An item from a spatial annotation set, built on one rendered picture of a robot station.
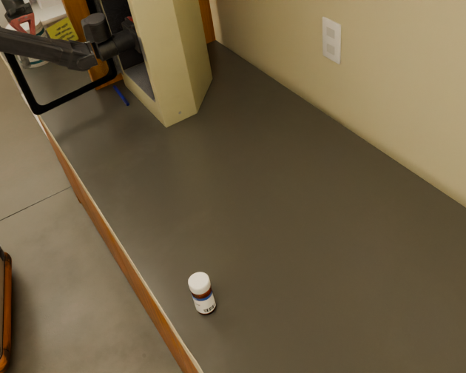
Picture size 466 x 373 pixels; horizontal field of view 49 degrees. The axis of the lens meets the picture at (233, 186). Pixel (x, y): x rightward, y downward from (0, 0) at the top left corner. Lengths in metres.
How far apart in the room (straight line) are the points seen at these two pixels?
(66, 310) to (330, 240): 1.53
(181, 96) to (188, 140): 0.14
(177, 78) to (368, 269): 0.77
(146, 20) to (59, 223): 1.64
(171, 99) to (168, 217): 0.41
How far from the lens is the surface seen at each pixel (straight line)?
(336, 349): 1.02
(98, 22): 1.49
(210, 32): 1.97
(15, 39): 1.49
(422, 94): 1.26
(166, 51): 1.46
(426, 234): 1.21
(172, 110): 1.55
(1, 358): 2.28
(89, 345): 2.29
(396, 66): 1.28
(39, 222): 2.89
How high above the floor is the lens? 1.84
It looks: 43 degrees down
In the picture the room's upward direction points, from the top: 10 degrees counter-clockwise
